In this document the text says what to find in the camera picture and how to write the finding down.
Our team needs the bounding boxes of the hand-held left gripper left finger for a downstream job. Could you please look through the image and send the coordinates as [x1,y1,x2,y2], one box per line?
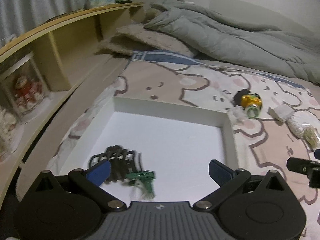
[32,159,127,212]

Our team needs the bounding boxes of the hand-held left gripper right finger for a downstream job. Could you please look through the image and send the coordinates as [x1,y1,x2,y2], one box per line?
[194,159,288,212]

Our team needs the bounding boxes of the clear bag of beige grains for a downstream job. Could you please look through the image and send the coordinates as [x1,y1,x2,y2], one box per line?
[286,114,307,140]

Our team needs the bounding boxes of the green plastic part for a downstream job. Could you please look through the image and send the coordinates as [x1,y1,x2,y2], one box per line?
[124,170,157,202]

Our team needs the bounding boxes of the white shallow box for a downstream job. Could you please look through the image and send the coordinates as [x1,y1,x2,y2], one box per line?
[51,96,240,203]

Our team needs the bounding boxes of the yellow headlamp with black strap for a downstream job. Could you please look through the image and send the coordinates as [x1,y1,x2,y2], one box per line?
[233,89,263,119]

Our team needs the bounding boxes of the clear bag of olive grains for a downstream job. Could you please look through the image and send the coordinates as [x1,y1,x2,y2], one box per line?
[302,124,320,148]

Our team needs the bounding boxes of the small white box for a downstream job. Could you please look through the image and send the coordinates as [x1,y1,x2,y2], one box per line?
[268,104,295,123]

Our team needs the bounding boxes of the beige bed sheet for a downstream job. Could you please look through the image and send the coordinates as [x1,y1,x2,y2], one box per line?
[15,54,320,195]

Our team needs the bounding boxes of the bear printed blanket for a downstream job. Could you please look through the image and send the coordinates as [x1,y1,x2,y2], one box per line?
[47,50,320,205]

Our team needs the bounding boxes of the white figurine cluster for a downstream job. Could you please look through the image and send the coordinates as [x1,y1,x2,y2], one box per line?
[0,105,19,157]

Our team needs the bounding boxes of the wooden headboard shelf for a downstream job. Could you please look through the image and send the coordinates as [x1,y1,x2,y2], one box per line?
[0,2,146,200]

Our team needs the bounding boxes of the grey quilted duvet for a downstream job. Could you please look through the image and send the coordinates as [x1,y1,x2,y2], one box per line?
[144,0,320,84]

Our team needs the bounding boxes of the beige fluffy pillow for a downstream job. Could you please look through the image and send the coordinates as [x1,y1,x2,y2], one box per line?
[96,23,199,58]

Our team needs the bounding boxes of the pale green tissue box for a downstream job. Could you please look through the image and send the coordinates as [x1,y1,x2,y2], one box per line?
[89,0,116,8]

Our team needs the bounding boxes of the white curtain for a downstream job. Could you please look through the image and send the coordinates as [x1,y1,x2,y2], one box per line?
[0,0,117,42]

